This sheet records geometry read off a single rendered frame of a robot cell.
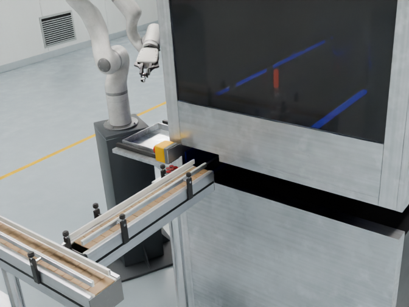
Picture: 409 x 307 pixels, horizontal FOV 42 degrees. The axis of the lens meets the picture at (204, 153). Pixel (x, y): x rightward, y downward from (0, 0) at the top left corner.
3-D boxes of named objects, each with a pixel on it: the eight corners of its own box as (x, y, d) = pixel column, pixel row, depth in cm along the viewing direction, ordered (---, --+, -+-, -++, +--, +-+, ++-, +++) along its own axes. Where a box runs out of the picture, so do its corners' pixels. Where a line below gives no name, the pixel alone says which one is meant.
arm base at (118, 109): (99, 122, 296) (94, 91, 288) (131, 115, 303) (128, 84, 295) (109, 133, 280) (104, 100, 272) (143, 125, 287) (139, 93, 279)
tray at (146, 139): (210, 142, 258) (209, 135, 256) (175, 162, 239) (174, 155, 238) (158, 128, 277) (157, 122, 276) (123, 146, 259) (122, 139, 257)
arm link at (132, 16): (100, 11, 264) (140, 59, 270) (118, -8, 254) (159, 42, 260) (110, 5, 271) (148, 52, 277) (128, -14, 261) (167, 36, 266)
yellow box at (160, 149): (179, 158, 225) (178, 142, 222) (168, 164, 220) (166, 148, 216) (165, 154, 229) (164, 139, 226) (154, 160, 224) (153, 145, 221)
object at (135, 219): (188, 181, 229) (186, 149, 223) (218, 191, 221) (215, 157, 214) (63, 263, 181) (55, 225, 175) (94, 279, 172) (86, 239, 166)
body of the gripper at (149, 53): (161, 55, 263) (157, 71, 256) (141, 54, 264) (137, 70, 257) (160, 44, 257) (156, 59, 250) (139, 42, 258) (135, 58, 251)
